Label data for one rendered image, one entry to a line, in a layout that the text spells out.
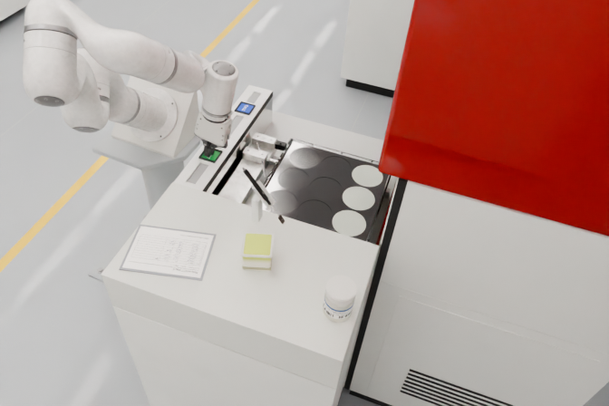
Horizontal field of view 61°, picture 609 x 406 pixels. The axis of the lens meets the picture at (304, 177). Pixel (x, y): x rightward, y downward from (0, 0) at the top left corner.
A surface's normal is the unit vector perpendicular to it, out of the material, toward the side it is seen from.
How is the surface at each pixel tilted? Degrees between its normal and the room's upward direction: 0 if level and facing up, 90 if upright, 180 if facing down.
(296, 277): 0
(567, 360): 90
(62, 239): 0
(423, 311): 90
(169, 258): 0
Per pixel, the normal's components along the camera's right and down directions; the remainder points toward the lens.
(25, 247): 0.06, -0.71
